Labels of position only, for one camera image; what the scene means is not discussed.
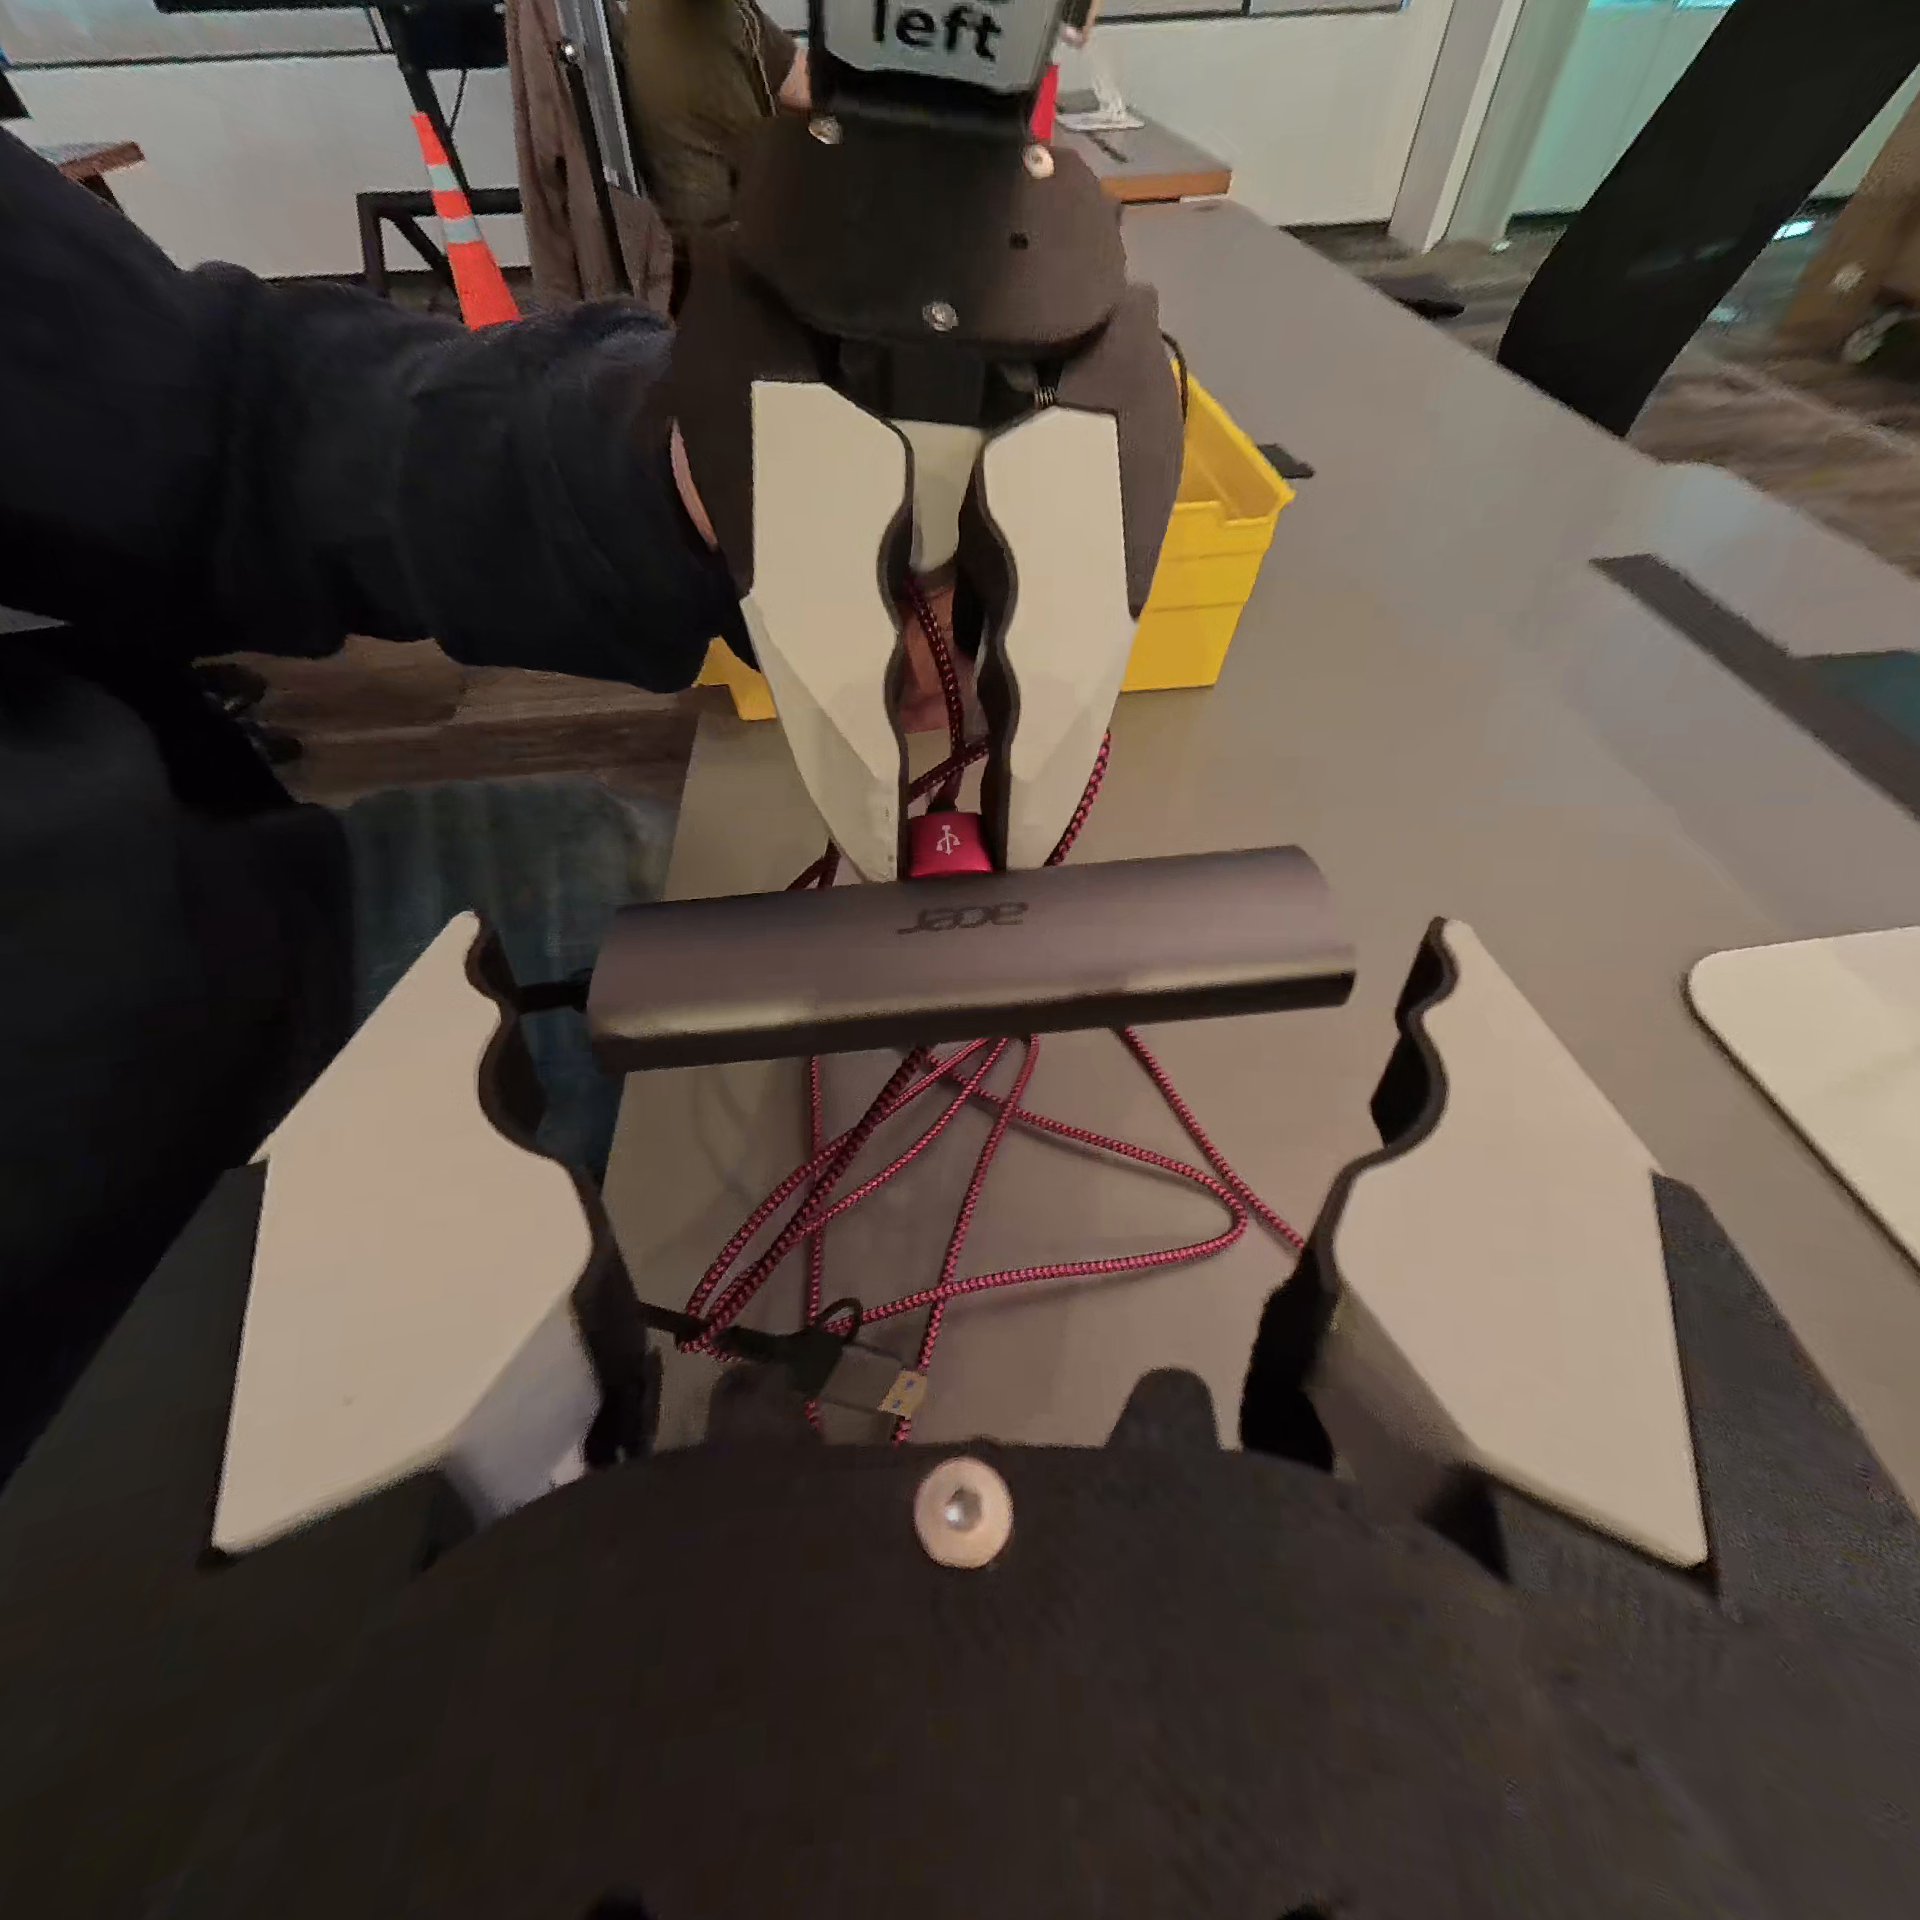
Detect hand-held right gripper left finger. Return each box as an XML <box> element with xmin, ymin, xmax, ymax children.
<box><xmin>207</xmin><ymin>916</ymin><xmax>648</xmax><ymax>1569</ymax></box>

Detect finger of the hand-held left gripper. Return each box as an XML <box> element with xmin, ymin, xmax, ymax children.
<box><xmin>956</xmin><ymin>409</ymin><xmax>1144</xmax><ymax>877</ymax></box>
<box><xmin>746</xmin><ymin>381</ymin><xmax>927</xmax><ymax>885</ymax></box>

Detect orange cone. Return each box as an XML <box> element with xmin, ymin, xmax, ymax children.
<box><xmin>408</xmin><ymin>105</ymin><xmax>529</xmax><ymax>327</ymax></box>

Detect red braided usb cable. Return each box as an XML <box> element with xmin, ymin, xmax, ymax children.
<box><xmin>676</xmin><ymin>571</ymin><xmax>1309</xmax><ymax>1369</ymax></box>

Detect wooden desk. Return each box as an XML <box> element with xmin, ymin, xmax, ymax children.
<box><xmin>1051</xmin><ymin>105</ymin><xmax>1240</xmax><ymax>205</ymax></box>

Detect person's legs in jeans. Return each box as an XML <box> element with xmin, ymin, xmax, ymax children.
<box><xmin>345</xmin><ymin>783</ymin><xmax>687</xmax><ymax>1177</ymax></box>

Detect yellow plastic bin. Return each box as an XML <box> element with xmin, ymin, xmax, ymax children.
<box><xmin>707</xmin><ymin>376</ymin><xmax>1298</xmax><ymax>722</ymax></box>

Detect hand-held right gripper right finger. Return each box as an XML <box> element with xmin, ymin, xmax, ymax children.
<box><xmin>1247</xmin><ymin>916</ymin><xmax>1720</xmax><ymax>1575</ymax></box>

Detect person's left hand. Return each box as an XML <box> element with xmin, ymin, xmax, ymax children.
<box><xmin>668</xmin><ymin>420</ymin><xmax>746</xmax><ymax>589</ymax></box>

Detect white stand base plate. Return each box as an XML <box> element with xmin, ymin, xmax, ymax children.
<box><xmin>1687</xmin><ymin>925</ymin><xmax>1920</xmax><ymax>1263</ymax></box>

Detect person's left forearm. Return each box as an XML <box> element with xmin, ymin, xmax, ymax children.
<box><xmin>0</xmin><ymin>135</ymin><xmax>753</xmax><ymax>698</ymax></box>

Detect black office chair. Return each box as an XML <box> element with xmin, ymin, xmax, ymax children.
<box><xmin>1503</xmin><ymin>0</ymin><xmax>1920</xmax><ymax>437</ymax></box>

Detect grey usb hub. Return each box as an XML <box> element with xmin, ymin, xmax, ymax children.
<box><xmin>586</xmin><ymin>848</ymin><xmax>1357</xmax><ymax>1072</ymax></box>

